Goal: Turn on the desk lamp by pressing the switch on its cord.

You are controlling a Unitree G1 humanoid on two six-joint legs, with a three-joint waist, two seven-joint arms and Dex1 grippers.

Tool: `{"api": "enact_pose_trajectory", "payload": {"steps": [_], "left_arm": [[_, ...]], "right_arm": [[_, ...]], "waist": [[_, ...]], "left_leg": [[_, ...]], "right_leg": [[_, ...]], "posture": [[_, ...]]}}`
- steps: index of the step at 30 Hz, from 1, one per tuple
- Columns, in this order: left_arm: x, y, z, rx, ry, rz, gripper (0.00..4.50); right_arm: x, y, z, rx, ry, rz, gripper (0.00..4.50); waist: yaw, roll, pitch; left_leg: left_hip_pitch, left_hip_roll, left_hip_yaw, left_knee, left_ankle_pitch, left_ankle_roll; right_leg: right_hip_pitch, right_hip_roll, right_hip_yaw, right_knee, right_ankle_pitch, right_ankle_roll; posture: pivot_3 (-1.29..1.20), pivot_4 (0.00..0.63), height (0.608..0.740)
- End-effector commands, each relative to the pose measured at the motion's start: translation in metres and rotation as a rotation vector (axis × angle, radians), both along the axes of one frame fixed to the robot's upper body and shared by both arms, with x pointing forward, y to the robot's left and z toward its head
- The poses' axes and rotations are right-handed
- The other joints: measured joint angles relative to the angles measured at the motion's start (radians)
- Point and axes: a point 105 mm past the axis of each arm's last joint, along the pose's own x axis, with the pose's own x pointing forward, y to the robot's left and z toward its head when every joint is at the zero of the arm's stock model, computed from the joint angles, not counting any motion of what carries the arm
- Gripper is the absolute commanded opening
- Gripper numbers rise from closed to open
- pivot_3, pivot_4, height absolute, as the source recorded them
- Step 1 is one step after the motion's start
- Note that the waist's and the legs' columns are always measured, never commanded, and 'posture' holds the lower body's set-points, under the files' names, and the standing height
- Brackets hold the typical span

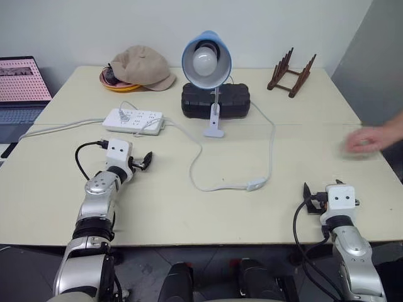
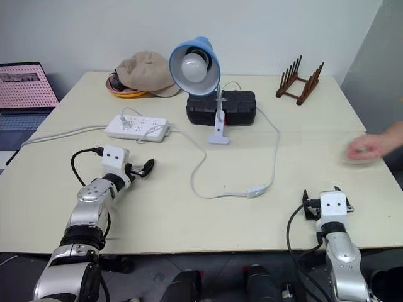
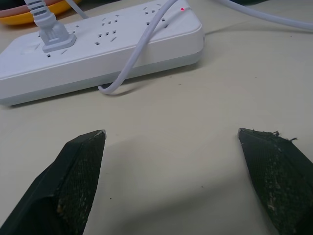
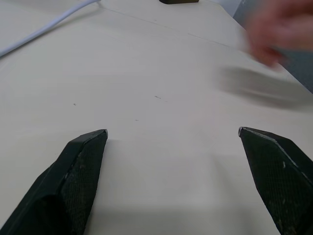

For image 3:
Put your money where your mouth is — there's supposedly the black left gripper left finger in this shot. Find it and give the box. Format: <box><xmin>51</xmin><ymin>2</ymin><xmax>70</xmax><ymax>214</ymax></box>
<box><xmin>0</xmin><ymin>129</ymin><xmax>107</xmax><ymax>235</ymax></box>

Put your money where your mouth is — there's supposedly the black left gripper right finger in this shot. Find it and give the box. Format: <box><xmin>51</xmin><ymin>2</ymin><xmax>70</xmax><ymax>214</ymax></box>
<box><xmin>237</xmin><ymin>128</ymin><xmax>313</xmax><ymax>235</ymax></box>

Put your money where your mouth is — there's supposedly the white power strip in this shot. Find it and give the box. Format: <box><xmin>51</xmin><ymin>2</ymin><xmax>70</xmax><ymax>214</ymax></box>
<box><xmin>0</xmin><ymin>0</ymin><xmax>205</xmax><ymax>106</ymax></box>

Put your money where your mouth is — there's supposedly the grey power plug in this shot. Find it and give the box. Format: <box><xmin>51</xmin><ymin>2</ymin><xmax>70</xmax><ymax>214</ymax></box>
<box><xmin>25</xmin><ymin>0</ymin><xmax>77</xmax><ymax>53</ymax></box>

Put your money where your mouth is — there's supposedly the yellow plate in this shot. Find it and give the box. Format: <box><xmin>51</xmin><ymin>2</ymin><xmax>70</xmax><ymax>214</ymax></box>
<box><xmin>0</xmin><ymin>0</ymin><xmax>81</xmax><ymax>26</ymax></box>

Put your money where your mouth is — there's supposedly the pink plate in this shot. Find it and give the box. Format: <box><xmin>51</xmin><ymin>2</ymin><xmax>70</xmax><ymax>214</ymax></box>
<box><xmin>0</xmin><ymin>0</ymin><xmax>62</xmax><ymax>18</ymax></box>

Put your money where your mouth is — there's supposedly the thin white cable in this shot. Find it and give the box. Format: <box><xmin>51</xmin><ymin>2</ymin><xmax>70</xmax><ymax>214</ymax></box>
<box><xmin>98</xmin><ymin>0</ymin><xmax>182</xmax><ymax>94</ymax></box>

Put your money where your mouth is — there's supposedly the thick white power cord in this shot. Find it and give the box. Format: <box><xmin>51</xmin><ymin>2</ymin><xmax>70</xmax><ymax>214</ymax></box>
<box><xmin>212</xmin><ymin>0</ymin><xmax>313</xmax><ymax>32</ymax></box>

